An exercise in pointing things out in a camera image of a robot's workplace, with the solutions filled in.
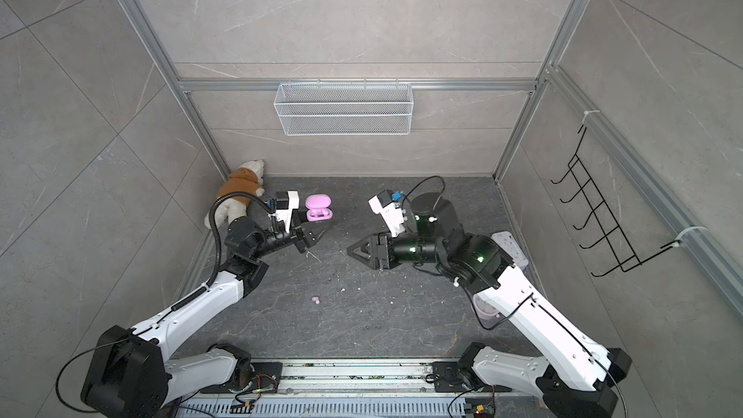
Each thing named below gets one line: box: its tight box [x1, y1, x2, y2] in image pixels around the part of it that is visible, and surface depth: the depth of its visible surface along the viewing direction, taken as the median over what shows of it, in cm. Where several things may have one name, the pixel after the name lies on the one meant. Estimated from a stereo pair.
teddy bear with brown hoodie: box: [204, 158, 266, 230], surface depth 109 cm
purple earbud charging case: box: [304, 193, 333, 222], surface depth 67 cm
